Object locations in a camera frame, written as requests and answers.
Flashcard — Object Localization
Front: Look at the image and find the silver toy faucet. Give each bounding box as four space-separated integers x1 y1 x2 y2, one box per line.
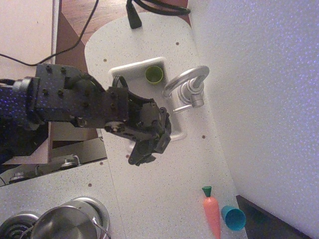
162 66 210 114

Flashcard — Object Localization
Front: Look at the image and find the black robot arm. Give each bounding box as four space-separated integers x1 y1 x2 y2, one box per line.
0 64 171 166

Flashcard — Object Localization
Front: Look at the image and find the black cable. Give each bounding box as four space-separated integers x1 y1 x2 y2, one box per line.
0 0 99 67

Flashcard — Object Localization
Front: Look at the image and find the white toy sink basin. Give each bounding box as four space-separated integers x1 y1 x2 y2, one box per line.
108 57 187 153

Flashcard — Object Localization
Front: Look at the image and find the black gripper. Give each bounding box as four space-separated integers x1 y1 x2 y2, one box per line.
104 90 171 166

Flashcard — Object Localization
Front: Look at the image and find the green plastic cup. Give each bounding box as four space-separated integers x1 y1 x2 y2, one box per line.
145 66 164 84

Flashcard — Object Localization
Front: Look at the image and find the blue plastic cup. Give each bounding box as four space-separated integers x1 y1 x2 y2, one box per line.
221 205 246 231

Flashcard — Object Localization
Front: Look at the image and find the orange toy carrot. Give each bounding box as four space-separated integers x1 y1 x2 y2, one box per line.
202 186 221 239

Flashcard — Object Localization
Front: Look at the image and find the silver stove knob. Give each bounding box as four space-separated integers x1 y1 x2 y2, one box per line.
60 155 81 170
9 171 25 184

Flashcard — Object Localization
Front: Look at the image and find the stainless steel pot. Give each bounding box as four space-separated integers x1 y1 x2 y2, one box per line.
31 205 97 239

